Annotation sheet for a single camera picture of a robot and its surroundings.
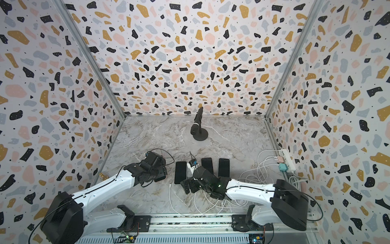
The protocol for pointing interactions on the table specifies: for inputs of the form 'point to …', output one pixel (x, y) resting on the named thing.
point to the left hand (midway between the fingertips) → (164, 170)
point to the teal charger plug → (283, 166)
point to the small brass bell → (104, 177)
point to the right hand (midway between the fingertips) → (187, 181)
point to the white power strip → (288, 160)
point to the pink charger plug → (280, 159)
